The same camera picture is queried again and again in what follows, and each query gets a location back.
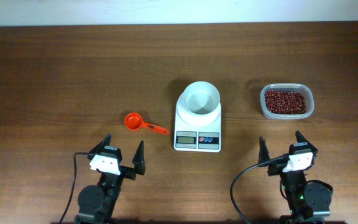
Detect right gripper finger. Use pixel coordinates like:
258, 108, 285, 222
258, 136, 270, 167
295, 131, 316, 152

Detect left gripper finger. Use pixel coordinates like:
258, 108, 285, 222
88, 134, 111, 159
132, 140, 146, 175

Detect orange measuring scoop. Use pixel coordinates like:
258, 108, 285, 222
124, 113, 170, 135

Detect red adzuki beans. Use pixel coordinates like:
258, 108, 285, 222
264, 90, 306, 114

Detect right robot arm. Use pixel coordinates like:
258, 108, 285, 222
258, 131, 334, 223

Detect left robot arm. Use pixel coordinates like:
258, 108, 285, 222
74, 134, 146, 223

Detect white digital kitchen scale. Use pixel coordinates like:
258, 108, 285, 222
173, 96, 222, 152

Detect clear plastic bean container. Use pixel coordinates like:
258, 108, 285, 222
260, 83, 314, 120

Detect white plastic bowl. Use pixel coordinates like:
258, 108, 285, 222
183, 81, 220, 115

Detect right black camera cable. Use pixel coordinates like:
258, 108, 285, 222
229, 154, 291, 224

